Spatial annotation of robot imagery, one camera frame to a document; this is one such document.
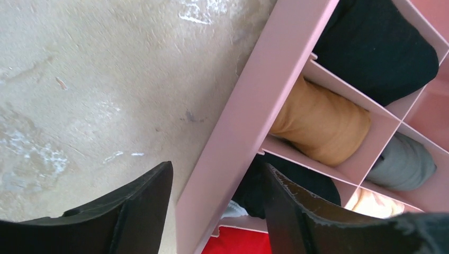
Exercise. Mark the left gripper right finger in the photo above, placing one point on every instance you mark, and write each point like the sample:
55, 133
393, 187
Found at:
299, 221

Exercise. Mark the brown rolled cloth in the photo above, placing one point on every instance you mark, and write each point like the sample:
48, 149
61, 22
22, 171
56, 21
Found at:
323, 125

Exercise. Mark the pink divided organizer tray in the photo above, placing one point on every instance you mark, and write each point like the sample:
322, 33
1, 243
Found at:
282, 52

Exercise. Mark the dark grey rolled cloth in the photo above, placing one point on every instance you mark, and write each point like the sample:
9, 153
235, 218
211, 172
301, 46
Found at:
403, 165

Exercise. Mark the red rolled cloth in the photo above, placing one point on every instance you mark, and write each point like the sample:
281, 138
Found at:
238, 241

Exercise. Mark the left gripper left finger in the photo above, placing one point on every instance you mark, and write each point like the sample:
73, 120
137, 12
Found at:
129, 219

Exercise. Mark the black rolled cloth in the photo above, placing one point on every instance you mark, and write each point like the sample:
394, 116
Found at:
248, 198
371, 46

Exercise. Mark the peach rolled cloth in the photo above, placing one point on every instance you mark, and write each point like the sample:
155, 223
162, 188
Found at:
372, 204

